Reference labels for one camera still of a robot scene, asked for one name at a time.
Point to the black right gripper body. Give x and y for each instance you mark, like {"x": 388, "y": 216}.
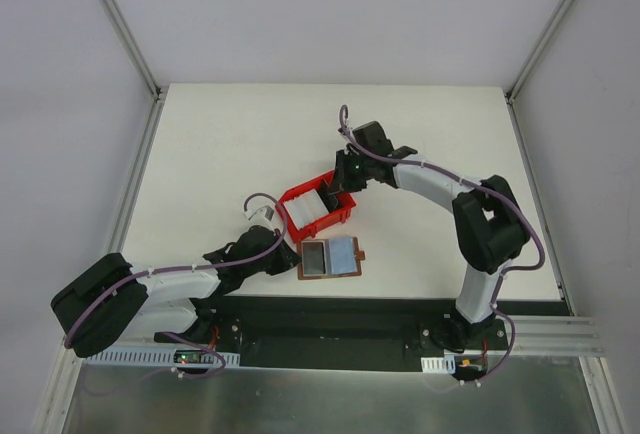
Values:
{"x": 341, "y": 177}

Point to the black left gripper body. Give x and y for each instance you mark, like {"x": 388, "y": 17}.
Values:
{"x": 282, "y": 258}

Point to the red plastic card tray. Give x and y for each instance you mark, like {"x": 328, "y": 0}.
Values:
{"x": 333, "y": 218}

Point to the dark credit card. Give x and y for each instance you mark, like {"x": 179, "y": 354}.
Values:
{"x": 313, "y": 258}

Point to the brown leather card holder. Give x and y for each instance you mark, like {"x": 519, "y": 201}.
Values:
{"x": 343, "y": 258}

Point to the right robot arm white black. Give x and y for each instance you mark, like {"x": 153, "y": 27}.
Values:
{"x": 488, "y": 221}

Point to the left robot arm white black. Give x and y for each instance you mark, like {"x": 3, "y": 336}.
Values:
{"x": 108, "y": 303}

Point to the white cards stack in tray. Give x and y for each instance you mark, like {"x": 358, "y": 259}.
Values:
{"x": 305, "y": 209}

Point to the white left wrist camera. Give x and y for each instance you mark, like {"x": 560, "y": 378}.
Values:
{"x": 262, "y": 216}

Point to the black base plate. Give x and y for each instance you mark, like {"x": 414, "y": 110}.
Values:
{"x": 361, "y": 334}

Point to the left aluminium table rail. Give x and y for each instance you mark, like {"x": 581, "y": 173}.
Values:
{"x": 125, "y": 208}

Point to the left white cable duct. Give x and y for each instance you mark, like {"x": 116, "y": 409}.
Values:
{"x": 130, "y": 356}

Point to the white cable duct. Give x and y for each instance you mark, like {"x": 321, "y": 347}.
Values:
{"x": 445, "y": 364}
{"x": 130, "y": 356}

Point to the right white cable duct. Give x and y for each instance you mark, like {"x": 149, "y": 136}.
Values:
{"x": 445, "y": 364}

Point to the aluminium front rail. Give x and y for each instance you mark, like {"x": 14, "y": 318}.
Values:
{"x": 556, "y": 336}

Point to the left aluminium frame post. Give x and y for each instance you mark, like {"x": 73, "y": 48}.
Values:
{"x": 131, "y": 47}

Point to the aluminium frame post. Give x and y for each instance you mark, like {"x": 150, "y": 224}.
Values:
{"x": 131, "y": 47}
{"x": 543, "y": 42}

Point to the right aluminium frame post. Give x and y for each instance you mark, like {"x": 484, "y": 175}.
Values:
{"x": 543, "y": 42}

